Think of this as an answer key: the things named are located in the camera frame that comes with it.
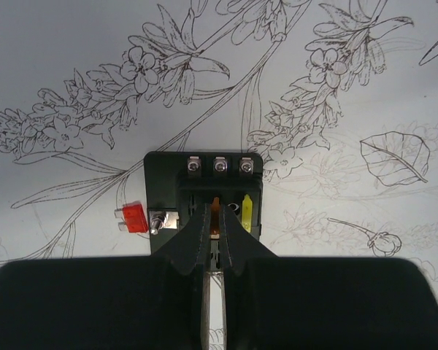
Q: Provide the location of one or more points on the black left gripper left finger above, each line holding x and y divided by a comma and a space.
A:
134, 302

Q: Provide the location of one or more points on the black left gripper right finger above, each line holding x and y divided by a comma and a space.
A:
276, 302

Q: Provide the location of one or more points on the red blade fuse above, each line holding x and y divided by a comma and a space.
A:
132, 218

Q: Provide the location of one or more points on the yellow blade fuse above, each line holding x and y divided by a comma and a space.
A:
247, 213

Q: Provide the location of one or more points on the orange blade fuse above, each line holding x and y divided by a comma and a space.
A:
215, 218

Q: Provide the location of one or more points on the black fuse box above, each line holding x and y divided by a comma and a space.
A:
180, 187

